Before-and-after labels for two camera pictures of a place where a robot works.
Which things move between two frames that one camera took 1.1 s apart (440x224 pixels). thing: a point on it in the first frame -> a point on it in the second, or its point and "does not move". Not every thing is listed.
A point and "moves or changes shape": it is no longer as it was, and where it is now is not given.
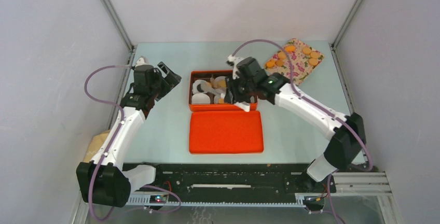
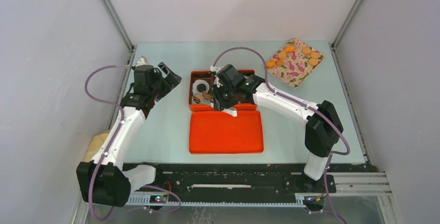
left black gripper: [170, 78] does not move
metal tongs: [219, 92] moves or changes shape
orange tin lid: [226, 132] does not move
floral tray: [304, 60] does not move
